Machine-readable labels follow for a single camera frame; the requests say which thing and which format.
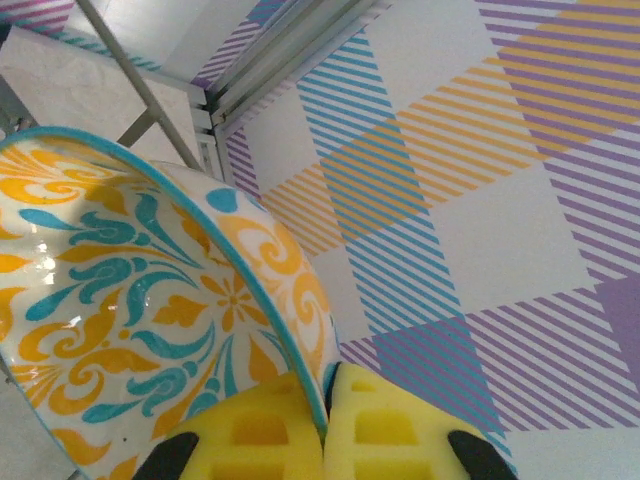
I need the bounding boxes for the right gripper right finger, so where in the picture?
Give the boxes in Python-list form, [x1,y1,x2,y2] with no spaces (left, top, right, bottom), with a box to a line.
[322,363,521,480]

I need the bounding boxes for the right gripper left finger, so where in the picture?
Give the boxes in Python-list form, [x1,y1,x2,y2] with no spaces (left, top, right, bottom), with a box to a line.
[132,372,329,480]

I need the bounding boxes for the yellow teal floral bowl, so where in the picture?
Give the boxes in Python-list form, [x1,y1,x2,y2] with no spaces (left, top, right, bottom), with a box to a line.
[0,125,341,480]

